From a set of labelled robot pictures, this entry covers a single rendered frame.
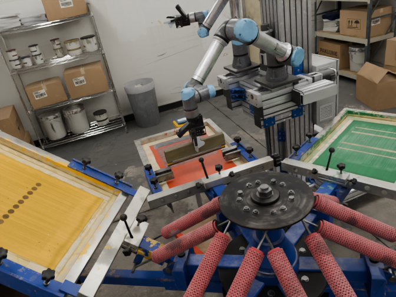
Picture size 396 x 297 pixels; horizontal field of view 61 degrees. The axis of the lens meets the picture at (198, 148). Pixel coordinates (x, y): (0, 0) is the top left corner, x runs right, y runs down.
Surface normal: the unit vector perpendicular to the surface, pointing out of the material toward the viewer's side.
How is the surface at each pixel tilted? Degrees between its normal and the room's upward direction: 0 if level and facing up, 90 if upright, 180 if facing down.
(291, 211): 0
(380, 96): 90
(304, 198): 0
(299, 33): 90
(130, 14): 90
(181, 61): 90
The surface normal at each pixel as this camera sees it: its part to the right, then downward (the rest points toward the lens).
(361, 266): -0.17, -0.87
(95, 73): 0.30, 0.36
